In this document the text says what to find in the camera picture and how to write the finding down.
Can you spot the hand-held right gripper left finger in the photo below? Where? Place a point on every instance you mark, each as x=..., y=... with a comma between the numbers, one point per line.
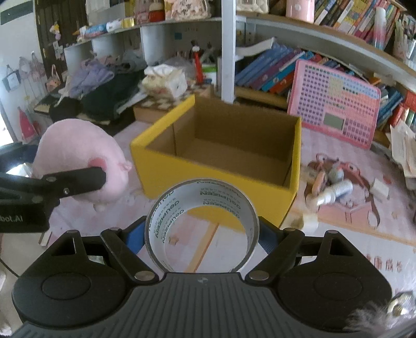
x=135, y=237

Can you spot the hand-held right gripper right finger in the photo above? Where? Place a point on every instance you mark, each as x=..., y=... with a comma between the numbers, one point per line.
x=268, y=239

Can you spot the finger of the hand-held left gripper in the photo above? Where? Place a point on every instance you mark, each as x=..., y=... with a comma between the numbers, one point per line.
x=84, y=179

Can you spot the pink plush toy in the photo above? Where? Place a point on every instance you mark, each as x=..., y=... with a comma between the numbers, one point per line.
x=78, y=146

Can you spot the yellow cardboard box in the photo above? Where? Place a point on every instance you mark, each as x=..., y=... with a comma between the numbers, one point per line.
x=182, y=175

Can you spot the silver tape roll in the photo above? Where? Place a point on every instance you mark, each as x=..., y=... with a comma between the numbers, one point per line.
x=201, y=195

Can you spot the pink cylinder container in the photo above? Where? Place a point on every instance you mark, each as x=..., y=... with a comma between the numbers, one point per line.
x=300, y=9

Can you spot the dark clothes pile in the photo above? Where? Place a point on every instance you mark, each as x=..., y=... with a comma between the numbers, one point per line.
x=107, y=97

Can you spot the pink printed desk mat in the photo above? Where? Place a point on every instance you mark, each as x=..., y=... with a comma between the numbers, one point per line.
x=357, y=234

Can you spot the small grey bottle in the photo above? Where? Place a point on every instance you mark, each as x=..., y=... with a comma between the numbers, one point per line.
x=335, y=174

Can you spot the checkered wooden board box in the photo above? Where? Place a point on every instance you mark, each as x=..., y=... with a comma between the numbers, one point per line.
x=149, y=109

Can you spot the purple garment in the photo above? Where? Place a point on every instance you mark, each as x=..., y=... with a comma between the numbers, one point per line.
x=89, y=78

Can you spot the white eraser block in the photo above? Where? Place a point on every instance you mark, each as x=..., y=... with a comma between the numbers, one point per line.
x=379, y=189

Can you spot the crumpled tissue pack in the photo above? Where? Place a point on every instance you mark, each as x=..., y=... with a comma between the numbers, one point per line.
x=165, y=83

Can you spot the pink learning board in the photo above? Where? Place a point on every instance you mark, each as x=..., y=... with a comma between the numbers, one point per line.
x=328, y=97

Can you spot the dark door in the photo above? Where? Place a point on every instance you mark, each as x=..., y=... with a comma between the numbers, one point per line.
x=65, y=26

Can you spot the red white bottle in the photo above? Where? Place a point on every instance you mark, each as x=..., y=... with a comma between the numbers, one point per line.
x=198, y=65

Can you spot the stack of loose papers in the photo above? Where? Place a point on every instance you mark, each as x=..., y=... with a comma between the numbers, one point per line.
x=403, y=149

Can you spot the green white tub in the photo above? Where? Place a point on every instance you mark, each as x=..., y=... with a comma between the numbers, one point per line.
x=209, y=74

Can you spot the row of blue books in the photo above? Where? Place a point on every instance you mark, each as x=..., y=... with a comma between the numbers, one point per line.
x=266, y=71

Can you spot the patterned plush bag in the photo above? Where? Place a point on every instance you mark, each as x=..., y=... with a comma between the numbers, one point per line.
x=187, y=8

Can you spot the row of thick books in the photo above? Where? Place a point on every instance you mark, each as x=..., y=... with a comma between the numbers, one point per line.
x=351, y=16

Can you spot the pink white spray bottle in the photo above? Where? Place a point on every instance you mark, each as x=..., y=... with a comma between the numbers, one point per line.
x=380, y=29

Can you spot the white shelf post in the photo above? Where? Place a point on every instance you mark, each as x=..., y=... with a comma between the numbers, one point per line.
x=227, y=48

